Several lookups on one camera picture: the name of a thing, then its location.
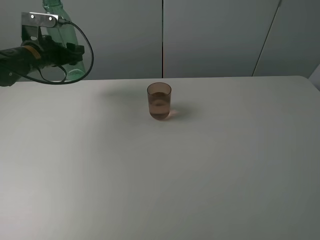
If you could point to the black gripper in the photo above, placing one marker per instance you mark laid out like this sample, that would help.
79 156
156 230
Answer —
48 53

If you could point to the green transparent plastic bottle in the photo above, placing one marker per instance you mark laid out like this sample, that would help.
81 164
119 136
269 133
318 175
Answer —
64 34

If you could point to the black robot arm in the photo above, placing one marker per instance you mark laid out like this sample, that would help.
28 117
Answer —
18 62

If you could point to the pink translucent plastic cup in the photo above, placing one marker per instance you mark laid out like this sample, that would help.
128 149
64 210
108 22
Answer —
159 100

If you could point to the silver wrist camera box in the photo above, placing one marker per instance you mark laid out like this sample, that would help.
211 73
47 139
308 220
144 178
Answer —
40 19

